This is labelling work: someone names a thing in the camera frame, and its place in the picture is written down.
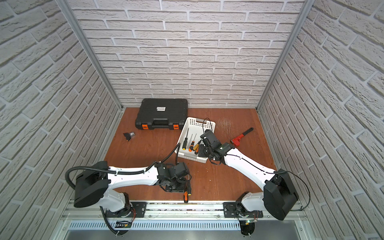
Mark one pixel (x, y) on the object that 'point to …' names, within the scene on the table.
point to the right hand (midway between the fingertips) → (200, 149)
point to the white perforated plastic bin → (195, 126)
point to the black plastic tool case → (162, 113)
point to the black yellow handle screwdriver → (196, 146)
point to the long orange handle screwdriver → (185, 197)
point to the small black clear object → (128, 136)
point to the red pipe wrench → (236, 140)
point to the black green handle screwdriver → (189, 187)
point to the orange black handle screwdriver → (191, 146)
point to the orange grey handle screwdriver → (196, 151)
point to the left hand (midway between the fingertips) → (187, 189)
